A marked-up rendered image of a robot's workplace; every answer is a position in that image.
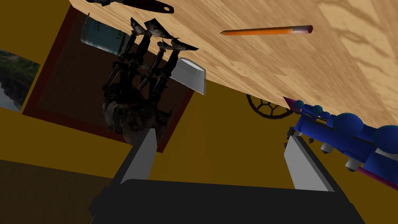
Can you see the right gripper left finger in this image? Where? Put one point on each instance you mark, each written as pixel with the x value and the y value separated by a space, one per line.
pixel 141 158

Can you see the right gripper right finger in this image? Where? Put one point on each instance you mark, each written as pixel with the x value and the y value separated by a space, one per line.
pixel 303 168

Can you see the blue toy train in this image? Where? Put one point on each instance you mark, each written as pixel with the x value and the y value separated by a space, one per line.
pixel 354 137

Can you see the dark toy animal figure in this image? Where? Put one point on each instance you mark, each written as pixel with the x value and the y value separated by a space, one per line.
pixel 136 93

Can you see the black wheel-shaped object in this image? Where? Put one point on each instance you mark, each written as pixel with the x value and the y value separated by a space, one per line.
pixel 268 109

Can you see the dark red framed picture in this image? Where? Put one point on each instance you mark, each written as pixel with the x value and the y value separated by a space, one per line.
pixel 77 90

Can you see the white cup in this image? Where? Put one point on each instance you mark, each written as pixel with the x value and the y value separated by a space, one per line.
pixel 190 74

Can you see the wooden table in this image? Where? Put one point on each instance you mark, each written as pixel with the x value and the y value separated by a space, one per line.
pixel 264 68

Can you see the teal label can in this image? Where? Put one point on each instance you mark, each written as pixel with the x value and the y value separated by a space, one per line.
pixel 102 36

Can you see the orange pencil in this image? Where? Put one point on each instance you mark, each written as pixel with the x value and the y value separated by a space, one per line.
pixel 267 30

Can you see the landscape picture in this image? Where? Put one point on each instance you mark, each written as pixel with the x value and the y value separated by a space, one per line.
pixel 15 81

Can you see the black knife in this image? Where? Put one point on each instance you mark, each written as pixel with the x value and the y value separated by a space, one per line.
pixel 146 4

